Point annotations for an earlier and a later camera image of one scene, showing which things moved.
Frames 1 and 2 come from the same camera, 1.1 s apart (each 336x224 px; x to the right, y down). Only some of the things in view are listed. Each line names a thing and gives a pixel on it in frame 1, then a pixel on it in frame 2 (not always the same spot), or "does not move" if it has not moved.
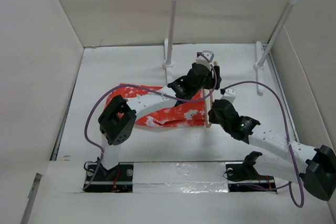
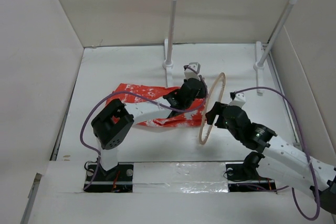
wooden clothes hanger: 216,63 → 201,141
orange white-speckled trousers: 191,113 does not move
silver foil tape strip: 180,177 does not move
